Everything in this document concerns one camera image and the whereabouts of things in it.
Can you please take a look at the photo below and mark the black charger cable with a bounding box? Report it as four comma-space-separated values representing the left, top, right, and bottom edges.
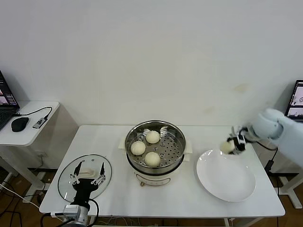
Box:
265, 148, 280, 197

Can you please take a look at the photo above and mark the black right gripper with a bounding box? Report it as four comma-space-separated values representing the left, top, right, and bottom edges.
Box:
225, 126, 253, 156

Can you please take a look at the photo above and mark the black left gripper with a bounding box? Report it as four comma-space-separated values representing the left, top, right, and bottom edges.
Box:
69, 161, 107, 206

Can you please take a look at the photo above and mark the round white plate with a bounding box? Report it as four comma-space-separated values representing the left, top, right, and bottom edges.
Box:
196, 148, 257, 203

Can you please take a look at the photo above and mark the grey usb hub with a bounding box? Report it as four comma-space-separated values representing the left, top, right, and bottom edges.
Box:
32, 116, 48, 130

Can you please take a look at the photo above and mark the black computer mouse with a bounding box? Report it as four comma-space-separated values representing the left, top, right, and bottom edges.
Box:
11, 116, 30, 132

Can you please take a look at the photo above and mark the perforated steel steamer basket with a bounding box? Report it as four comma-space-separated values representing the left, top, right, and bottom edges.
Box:
125, 120, 187, 174

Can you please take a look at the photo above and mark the white steamed baozi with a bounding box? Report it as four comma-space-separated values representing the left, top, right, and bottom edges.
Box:
131, 141, 146, 156
220, 140, 236, 154
145, 131, 161, 144
144, 151, 161, 167

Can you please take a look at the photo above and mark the open black laptop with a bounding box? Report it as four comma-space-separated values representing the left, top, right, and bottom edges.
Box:
0, 69, 21, 132

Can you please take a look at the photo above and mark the white side table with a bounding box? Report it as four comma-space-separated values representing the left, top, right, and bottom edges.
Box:
0, 101, 61, 201
279, 170, 303, 210

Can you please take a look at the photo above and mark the cream electric cooker pot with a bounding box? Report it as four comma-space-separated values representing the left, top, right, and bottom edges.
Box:
118, 138, 194, 188

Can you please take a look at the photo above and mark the white floor cable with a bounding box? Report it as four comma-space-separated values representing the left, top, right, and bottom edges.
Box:
0, 181, 40, 209

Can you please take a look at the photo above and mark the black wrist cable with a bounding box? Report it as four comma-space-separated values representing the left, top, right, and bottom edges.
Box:
41, 199, 99, 227

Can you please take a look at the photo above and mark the open grey laptop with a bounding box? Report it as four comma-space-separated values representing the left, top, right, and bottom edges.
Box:
285, 79, 303, 121

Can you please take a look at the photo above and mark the black usb hub cable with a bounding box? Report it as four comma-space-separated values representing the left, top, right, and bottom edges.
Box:
14, 106, 53, 119

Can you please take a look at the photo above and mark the round glass pot lid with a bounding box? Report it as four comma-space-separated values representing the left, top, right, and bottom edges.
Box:
58, 154, 113, 204

